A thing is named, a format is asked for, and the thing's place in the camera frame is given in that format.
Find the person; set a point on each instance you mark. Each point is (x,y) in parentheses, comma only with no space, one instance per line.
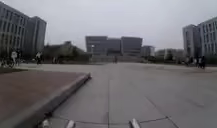
(14,56)
(116,59)
(38,57)

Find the lamp pole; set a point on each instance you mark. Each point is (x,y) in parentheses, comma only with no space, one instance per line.
(92,53)

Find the wide grey block building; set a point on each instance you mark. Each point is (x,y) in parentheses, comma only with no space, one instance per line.
(109,45)

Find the grey stone slab plaza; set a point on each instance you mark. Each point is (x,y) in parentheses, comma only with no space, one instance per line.
(129,93)

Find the small grey building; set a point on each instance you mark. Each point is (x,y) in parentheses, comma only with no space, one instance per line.
(147,50)

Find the low building with trees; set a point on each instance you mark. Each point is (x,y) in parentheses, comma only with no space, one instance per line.
(62,50)

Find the grey stone kerb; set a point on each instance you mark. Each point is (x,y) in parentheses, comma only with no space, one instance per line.
(62,95)

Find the low pale building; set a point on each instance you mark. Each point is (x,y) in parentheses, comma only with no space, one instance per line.
(169,53)

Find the robot's own part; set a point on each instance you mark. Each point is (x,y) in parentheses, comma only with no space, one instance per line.
(70,124)
(134,123)

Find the red brick paved area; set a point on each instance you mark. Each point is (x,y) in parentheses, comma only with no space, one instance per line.
(26,90)

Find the group of people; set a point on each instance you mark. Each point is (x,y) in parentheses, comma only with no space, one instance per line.
(200,61)

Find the pale multi-storey building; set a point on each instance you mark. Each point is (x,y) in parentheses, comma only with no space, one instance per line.
(206,36)

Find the tall grey building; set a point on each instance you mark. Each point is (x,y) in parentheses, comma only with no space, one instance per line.
(12,30)

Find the row of bushes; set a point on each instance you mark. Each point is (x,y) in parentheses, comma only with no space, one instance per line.
(212,60)

